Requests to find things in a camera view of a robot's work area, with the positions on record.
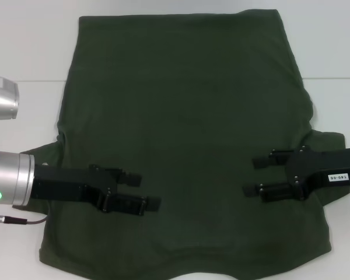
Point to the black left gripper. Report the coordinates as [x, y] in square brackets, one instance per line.
[64, 186]

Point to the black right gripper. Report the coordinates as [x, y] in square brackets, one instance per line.
[318, 164]

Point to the dark green t-shirt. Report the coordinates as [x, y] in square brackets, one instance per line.
[178, 87]

